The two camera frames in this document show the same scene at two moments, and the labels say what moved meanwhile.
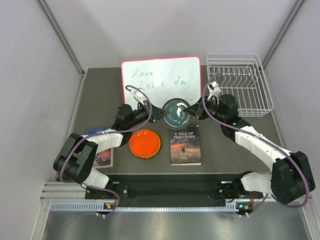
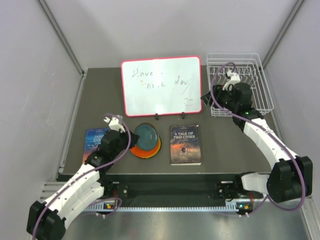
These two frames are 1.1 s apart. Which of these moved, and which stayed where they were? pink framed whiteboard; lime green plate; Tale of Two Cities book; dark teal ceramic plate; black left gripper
Moved: black left gripper; dark teal ceramic plate
Stayed: pink framed whiteboard; lime green plate; Tale of Two Cities book
